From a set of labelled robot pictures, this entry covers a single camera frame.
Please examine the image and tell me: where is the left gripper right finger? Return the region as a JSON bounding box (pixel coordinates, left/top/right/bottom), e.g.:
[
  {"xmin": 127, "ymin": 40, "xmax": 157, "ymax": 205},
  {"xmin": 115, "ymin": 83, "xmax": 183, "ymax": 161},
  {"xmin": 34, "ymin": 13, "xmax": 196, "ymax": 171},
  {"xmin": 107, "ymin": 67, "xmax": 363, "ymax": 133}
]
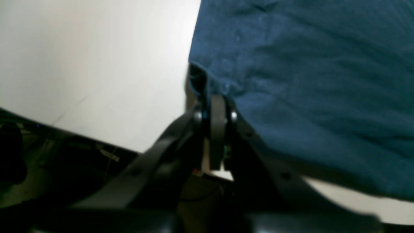
[{"xmin": 210, "ymin": 95, "xmax": 382, "ymax": 233}]

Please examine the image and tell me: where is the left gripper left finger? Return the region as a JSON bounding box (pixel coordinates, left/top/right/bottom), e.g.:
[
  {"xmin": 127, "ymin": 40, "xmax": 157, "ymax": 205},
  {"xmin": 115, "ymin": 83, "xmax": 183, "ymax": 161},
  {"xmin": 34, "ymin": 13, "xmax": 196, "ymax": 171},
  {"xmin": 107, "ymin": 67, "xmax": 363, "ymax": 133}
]
[{"xmin": 71, "ymin": 104, "xmax": 205, "ymax": 211}]

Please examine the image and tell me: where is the dark blue T-shirt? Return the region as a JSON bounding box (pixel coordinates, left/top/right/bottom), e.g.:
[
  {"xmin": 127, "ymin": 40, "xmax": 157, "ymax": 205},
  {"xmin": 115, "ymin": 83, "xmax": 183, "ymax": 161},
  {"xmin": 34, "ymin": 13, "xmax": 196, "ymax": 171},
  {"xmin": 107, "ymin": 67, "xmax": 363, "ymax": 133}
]
[{"xmin": 189, "ymin": 0, "xmax": 413, "ymax": 201}]

